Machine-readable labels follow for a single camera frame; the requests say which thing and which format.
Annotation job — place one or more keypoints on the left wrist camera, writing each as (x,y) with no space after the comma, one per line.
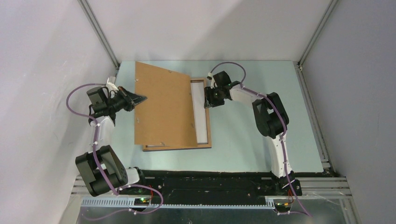
(110,84)

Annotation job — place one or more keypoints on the wooden picture frame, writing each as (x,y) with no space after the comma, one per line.
(201,123)

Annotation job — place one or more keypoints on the aluminium base frame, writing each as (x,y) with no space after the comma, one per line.
(323,201)

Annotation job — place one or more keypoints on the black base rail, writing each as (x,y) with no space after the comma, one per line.
(189,188)

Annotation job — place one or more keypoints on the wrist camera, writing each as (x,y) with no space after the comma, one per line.
(110,84)
(210,76)

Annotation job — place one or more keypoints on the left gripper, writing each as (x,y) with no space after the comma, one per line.
(130,99)

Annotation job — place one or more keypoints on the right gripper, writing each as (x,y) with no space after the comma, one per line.
(208,100)

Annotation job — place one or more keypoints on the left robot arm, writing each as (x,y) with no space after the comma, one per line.
(101,169)

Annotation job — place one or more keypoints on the beach photo print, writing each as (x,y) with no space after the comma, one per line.
(199,114)

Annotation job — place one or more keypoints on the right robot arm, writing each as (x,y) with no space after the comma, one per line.
(271,120)

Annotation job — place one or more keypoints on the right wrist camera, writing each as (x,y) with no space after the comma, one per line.
(210,76)

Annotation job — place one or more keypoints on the brown backing board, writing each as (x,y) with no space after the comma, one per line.
(166,117)

